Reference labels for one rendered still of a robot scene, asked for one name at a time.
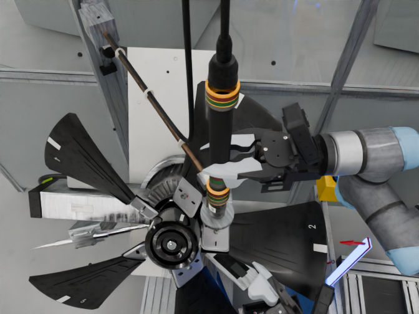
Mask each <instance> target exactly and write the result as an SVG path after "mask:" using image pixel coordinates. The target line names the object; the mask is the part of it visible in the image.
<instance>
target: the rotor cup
mask: <svg viewBox="0 0 419 314"><path fill-rule="evenodd" d="M173 195H174V194H172V195H169V196H166V197H164V198H163V199H161V200H160V201H158V202H157V204H156V205H155V207H154V208H155V209H157V210H158V211H160V213H159V214H158V215H157V216H155V217H154V218H152V219H150V226H151V224H152V222H153V224H152V226H151V228H150V229H149V230H148V232H147V234H146V236H145V250H146V253H147V255H148V257H149V258H150V260H151V261H152V262H153V263H154V264H156V265H157V266H159V267H161V268H163V269H167V270H179V269H183V268H185V267H187V266H188V265H189V264H191V263H192V262H193V261H194V260H195V258H196V256H197V255H198V251H199V248H200V238H201V239H202V231H203V222H202V220H201V218H200V217H201V216H200V212H199V214H198V217H197V219H194V218H193V217H189V216H188V215H187V214H186V213H185V212H184V211H183V210H182V209H181V208H180V207H179V206H178V205H177V204H176V203H175V202H174V200H173ZM200 211H201V210H200ZM181 215H184V218H183V221H180V217H181ZM199 216H200V217H199ZM169 241H173V242H175V243H176V249H174V250H170V249H168V247H167V243H168V242H169Z"/></svg>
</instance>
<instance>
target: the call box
mask: <svg viewBox="0 0 419 314"><path fill-rule="evenodd" d="M336 183H337V180H336V179H335V176H330V175H329V176H322V177H321V178H320V179H317V180H316V184H317V193H318V199H319V200H320V201H337V202H339V201H338V200H337V198H336V196H335V185H336Z"/></svg>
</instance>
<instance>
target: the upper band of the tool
mask: <svg viewBox="0 0 419 314"><path fill-rule="evenodd" d="M205 88H206V91H207V92H208V93H209V94H210V95H212V96H214V97H217V98H229V97H232V96H234V95H236V94H237V93H238V91H239V88H240V82H239V80H238V82H237V84H236V85H235V86H234V87H233V88H230V89H231V90H230V89H226V90H220V89H217V88H214V87H212V86H211V85H210V84H209V83H208V79H206V82H205ZM215 92H228V93H229V94H226V95H220V94H217V93H215ZM207 97H208V96H207ZM209 99H210V98H209ZM235 99H236V98H235ZM213 101H214V100H213ZM214 102H216V101H214ZM229 102H231V101H229ZM218 103H227V102H218ZM210 104H211V103H210ZM233 105H234V104H233ZM213 106H215V105H213ZM230 106H231V105H230ZM230 106H228V107H230ZM216 107H218V106H216Z"/></svg>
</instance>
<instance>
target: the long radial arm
mask: <svg viewBox="0 0 419 314"><path fill-rule="evenodd" d="M126 185H127V186H128V187H129V188H130V190H131V191H132V192H133V193H134V195H136V194H137V195H138V196H140V197H141V198H142V199H143V200H145V201H148V200H147V198H148V196H149V193H150V192H149V193H148V195H146V194H144V192H145V191H146V190H147V188H146V189H141V188H140V186H141V184H134V183H126ZM148 186H149V185H148ZM148 186H147V187H148ZM40 195H41V209H42V217H43V218H54V219H73V220H84V221H103V222H122V223H133V224H144V223H145V222H146V221H147V219H144V215H142V214H141V213H138V211H137V210H135V209H134V208H133V207H132V206H131V205H124V204H123V203H122V202H120V201H119V200H118V199H115V198H114V197H112V196H110V195H108V194H106V193H104V192H102V191H100V190H98V189H83V188H70V187H68V185H67V180H66V179H59V180H57V181H56V182H54V183H53V184H51V185H50V186H48V187H47V188H45V189H44V190H42V191H41V192H40Z"/></svg>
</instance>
